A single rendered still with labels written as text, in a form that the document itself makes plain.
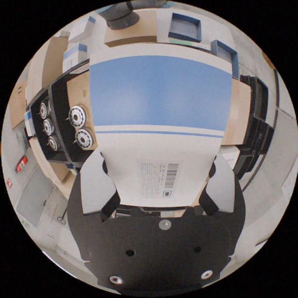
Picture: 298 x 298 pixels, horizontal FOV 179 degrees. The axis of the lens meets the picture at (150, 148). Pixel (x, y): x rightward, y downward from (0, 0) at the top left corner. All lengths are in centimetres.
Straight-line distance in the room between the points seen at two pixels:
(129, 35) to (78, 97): 35
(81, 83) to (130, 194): 44
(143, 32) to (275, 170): 312
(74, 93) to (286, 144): 321
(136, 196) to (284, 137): 295
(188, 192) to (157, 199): 4
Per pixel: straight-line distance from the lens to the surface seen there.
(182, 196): 16
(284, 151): 293
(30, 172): 339
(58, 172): 94
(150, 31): 52
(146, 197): 15
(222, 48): 72
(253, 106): 107
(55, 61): 76
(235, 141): 55
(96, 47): 67
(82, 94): 48
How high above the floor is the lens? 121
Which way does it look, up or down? 58 degrees down
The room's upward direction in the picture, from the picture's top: 175 degrees counter-clockwise
